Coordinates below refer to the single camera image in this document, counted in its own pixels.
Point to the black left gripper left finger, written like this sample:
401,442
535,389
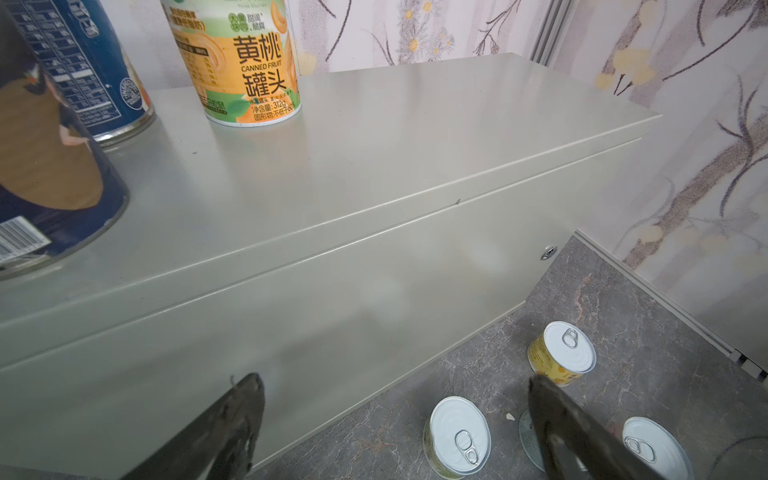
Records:
218,444

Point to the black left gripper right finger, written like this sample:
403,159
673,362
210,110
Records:
572,443

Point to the dark labelled tall can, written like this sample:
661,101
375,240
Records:
59,191

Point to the white lid yellow-orange can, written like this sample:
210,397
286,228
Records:
240,58

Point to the blue labelled tall can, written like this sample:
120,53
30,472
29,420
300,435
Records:
79,49

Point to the white lid light-blue can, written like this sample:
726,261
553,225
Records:
529,440

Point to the white lid teal can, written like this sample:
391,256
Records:
657,448

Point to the white lid yellow can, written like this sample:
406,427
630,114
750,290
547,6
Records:
562,353

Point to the white lid green can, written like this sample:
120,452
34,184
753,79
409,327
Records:
456,438

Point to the grey metal cabinet box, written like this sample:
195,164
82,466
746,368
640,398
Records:
402,210

